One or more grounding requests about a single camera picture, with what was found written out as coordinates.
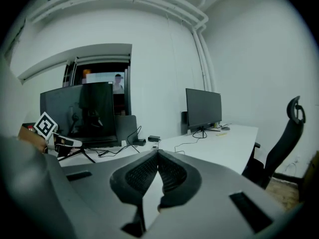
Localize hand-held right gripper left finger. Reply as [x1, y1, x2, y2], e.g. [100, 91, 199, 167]
[110, 149, 159, 238]

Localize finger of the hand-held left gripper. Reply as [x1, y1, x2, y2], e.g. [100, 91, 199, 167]
[56, 134, 83, 148]
[56, 143, 75, 158]

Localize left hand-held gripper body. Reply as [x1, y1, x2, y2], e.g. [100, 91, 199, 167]
[33, 111, 63, 159]

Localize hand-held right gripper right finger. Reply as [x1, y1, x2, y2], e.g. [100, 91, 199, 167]
[157, 149, 202, 209]

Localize person's left forearm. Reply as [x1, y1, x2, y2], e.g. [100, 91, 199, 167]
[18, 126, 49, 154]

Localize black monitor tripod stand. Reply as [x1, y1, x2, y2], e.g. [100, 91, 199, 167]
[57, 147, 97, 164]

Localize large black computer monitor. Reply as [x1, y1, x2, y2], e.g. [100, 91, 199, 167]
[39, 81, 118, 148]

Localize grey laptop stand panel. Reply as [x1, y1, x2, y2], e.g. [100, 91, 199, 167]
[114, 115, 139, 147]

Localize thin black monitor stand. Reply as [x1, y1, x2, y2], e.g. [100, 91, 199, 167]
[192, 124, 221, 139]

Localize black box behind monitor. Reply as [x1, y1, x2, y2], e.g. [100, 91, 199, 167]
[181, 111, 188, 135]

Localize small black computer monitor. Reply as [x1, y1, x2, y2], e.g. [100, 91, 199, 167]
[185, 88, 223, 130]

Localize black office chair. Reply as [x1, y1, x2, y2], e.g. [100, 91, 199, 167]
[242, 95, 307, 190]

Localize brown cardboard box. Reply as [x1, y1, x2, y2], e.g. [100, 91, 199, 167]
[300, 150, 319, 204]

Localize white ceiling pipes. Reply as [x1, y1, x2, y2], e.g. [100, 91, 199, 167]
[26, 0, 209, 30]

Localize black looped power cable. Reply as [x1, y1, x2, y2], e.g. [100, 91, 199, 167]
[97, 125, 143, 158]

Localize thin black desk cable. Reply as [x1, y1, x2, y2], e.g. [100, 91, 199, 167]
[173, 136, 200, 154]

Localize white sliding window frame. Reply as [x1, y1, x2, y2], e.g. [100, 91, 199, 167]
[61, 53, 132, 117]

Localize white vertical wall pipes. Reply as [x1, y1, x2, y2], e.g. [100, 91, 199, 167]
[191, 23, 217, 92]

